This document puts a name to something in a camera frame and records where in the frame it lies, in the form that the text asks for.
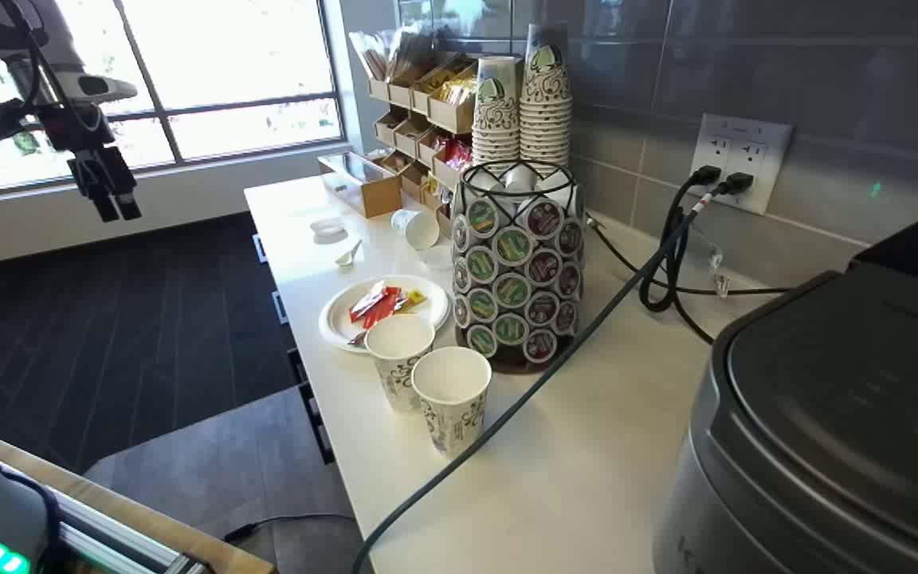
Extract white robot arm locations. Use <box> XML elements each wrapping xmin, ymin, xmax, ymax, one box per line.
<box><xmin>0</xmin><ymin>0</ymin><xmax>139</xmax><ymax>223</ymax></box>

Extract right patterned paper cup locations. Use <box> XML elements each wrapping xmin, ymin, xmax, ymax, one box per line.
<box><xmin>412</xmin><ymin>347</ymin><xmax>494</xmax><ymax>454</ymax></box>

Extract wooden tea box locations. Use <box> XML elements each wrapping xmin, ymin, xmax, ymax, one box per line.
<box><xmin>322</xmin><ymin>151</ymin><xmax>403</xmax><ymax>215</ymax></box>

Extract grey coffee machine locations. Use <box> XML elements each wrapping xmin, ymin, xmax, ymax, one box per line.
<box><xmin>653</xmin><ymin>223</ymin><xmax>918</xmax><ymax>574</ymax></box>

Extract white plastic cup lid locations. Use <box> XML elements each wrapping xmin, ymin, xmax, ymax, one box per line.
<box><xmin>308</xmin><ymin>215</ymin><xmax>347</xmax><ymax>243</ymax></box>

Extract left stack of paper cups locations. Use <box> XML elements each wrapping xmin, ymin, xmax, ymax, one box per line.
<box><xmin>472</xmin><ymin>58</ymin><xmax>519</xmax><ymax>161</ymax></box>

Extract wooden tea organizer shelf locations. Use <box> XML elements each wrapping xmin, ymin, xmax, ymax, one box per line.
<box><xmin>347</xmin><ymin>26</ymin><xmax>479</xmax><ymax>214</ymax></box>

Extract white paper plate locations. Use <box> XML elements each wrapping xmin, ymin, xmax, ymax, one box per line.
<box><xmin>320</xmin><ymin>274</ymin><xmax>451</xmax><ymax>352</ymax></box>

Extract left patterned paper cup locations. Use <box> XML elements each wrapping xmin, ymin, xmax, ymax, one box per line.
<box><xmin>364</xmin><ymin>315</ymin><xmax>433</xmax><ymax>410</ymax></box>

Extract red snack packets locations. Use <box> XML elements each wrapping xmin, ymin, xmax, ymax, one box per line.
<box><xmin>347</xmin><ymin>282</ymin><xmax>425</xmax><ymax>329</ymax></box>

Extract black power cable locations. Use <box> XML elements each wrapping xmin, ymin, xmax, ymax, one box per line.
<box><xmin>347</xmin><ymin>161</ymin><xmax>792</xmax><ymax>574</ymax></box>

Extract tipped patterned paper cup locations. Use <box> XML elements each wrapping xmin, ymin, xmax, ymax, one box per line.
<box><xmin>391</xmin><ymin>206</ymin><xmax>440</xmax><ymax>250</ymax></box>

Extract stack of paper cups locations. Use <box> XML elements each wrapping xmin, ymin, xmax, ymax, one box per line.
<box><xmin>519</xmin><ymin>44</ymin><xmax>572</xmax><ymax>166</ymax></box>
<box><xmin>472</xmin><ymin>58</ymin><xmax>519</xmax><ymax>161</ymax></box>

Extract white wall power outlet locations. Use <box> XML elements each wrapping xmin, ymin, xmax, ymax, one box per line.
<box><xmin>692</xmin><ymin>114</ymin><xmax>793</xmax><ymax>214</ymax></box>

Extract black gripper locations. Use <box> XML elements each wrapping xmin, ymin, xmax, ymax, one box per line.
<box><xmin>0</xmin><ymin>97</ymin><xmax>139</xmax><ymax>223</ymax></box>

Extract white plastic spoon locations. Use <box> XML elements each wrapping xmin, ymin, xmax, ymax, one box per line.
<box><xmin>335</xmin><ymin>240</ymin><xmax>364</xmax><ymax>269</ymax></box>

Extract right stack of paper cups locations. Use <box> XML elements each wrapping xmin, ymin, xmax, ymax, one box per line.
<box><xmin>519</xmin><ymin>44</ymin><xmax>572</xmax><ymax>166</ymax></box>

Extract wire coffee pod carousel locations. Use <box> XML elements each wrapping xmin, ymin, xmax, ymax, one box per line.
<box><xmin>452</xmin><ymin>160</ymin><xmax>587</xmax><ymax>370</ymax></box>

